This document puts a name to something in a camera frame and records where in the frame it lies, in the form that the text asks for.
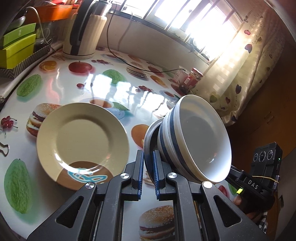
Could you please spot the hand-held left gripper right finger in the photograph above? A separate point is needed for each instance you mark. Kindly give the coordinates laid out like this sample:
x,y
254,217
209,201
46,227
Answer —
x,y
157,180

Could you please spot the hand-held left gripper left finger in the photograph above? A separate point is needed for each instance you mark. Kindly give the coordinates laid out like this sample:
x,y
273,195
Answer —
x,y
140,180

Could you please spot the stainless steel bowl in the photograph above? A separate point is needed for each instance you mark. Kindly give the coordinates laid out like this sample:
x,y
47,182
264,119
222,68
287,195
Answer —
x,y
150,136

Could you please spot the large white banded bowl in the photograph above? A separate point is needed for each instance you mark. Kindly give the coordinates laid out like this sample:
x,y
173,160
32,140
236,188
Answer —
x,y
164,129

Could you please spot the small white banded bowl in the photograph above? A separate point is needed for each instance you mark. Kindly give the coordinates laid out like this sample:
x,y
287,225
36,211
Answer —
x,y
203,139

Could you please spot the small cream brown plate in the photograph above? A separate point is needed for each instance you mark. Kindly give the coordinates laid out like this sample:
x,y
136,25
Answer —
x,y
81,134

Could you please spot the person's right hand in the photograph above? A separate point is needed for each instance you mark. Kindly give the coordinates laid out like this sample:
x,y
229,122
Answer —
x,y
239,200

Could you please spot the brown wooden cabinet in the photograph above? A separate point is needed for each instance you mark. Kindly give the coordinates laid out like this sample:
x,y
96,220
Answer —
x,y
266,115

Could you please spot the heart print cream curtain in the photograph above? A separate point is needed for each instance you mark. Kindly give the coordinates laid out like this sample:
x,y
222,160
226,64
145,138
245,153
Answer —
x,y
249,69

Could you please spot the red label glass jar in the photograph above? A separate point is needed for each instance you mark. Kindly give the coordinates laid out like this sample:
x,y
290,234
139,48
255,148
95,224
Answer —
x,y
193,81

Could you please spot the white plastic container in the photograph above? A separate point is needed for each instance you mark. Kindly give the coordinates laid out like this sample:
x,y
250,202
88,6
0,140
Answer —
x,y
180,76

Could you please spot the food print tablecloth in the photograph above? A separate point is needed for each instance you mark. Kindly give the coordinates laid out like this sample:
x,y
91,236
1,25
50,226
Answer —
x,y
57,92

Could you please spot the black binder clip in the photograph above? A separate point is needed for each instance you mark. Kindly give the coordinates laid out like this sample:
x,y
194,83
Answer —
x,y
5,146

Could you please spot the cream electric kettle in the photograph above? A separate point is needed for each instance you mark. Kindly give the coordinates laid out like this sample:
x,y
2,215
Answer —
x,y
92,34

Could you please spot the grey chevron tray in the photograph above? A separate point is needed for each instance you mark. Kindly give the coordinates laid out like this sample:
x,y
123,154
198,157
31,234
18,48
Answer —
x,y
23,67

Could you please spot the window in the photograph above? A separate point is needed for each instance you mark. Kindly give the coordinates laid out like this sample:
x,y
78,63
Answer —
x,y
185,18

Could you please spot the clear plastic jar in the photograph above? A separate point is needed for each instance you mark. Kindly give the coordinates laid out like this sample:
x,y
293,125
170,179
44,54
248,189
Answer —
x,y
40,45

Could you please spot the lime green box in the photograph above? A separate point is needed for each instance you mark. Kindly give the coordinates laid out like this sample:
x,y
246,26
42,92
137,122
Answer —
x,y
16,55

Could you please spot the orange box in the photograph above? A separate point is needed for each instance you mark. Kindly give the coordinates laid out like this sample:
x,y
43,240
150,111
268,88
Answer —
x,y
53,12

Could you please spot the olive green box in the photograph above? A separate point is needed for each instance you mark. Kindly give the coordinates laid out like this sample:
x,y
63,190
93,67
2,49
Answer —
x,y
18,34

